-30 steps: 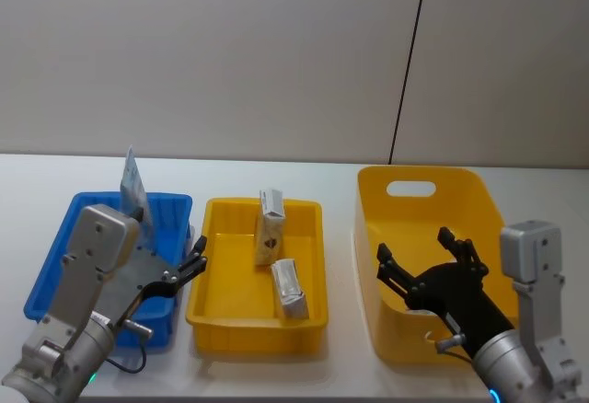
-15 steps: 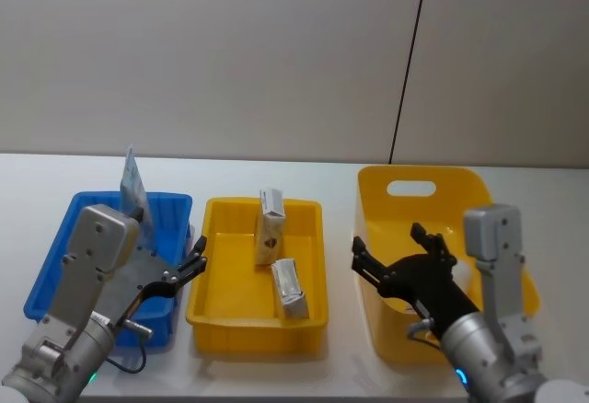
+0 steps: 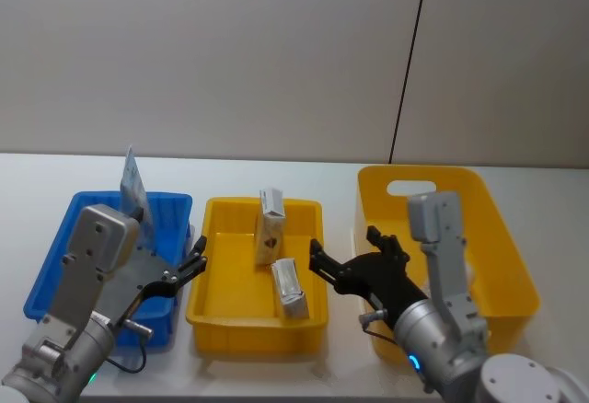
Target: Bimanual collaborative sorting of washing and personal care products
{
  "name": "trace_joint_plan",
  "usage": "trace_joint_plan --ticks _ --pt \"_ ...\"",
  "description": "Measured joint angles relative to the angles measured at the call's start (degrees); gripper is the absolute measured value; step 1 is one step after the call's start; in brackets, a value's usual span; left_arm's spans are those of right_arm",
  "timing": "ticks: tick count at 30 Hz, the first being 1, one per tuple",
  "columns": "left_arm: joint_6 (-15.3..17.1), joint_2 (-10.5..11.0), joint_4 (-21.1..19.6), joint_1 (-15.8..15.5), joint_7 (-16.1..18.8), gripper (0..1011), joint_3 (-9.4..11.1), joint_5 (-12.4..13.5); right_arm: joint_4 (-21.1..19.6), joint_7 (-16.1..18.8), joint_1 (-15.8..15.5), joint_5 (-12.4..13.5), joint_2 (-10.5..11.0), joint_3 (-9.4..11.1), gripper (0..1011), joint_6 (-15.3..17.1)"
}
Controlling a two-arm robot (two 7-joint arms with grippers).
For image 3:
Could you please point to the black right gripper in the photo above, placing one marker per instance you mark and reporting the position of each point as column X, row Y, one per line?
column 382, row 283

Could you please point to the blue plastic bin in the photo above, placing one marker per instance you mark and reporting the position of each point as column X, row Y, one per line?
column 172, row 219

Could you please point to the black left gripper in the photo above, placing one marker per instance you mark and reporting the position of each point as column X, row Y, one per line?
column 138, row 274

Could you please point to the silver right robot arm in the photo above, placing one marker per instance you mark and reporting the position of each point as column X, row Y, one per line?
column 442, row 329

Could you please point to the silver white drink carton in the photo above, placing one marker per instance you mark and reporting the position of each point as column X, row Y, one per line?
column 289, row 288

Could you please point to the shallow yellow plastic tray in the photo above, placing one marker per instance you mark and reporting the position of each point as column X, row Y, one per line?
column 239, row 292

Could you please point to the deep yellow plastic basket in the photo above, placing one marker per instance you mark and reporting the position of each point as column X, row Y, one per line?
column 501, row 256

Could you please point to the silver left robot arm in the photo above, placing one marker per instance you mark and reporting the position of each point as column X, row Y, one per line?
column 78, row 256

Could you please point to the light blue packet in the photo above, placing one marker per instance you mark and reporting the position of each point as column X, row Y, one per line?
column 133, row 187

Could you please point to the beige drink carton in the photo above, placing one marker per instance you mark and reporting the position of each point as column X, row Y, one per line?
column 269, row 233

